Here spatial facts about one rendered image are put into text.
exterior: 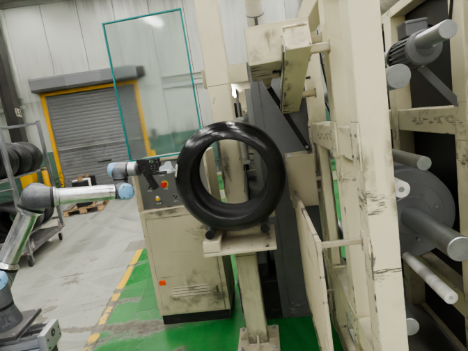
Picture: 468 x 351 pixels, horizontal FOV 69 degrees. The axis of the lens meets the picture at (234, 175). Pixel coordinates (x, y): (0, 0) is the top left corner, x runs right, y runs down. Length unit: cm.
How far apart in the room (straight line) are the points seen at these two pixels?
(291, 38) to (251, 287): 151
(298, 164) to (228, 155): 41
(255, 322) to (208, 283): 49
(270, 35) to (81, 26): 1039
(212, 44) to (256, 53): 69
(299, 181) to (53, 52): 1036
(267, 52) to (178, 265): 173
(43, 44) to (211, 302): 1018
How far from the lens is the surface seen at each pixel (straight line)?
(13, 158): 522
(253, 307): 232
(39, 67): 1183
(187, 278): 266
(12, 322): 186
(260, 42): 141
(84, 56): 1143
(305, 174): 197
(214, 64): 204
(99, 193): 174
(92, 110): 1119
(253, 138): 163
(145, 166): 184
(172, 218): 251
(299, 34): 133
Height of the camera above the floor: 144
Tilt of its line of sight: 9 degrees down
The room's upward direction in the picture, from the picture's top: 9 degrees counter-clockwise
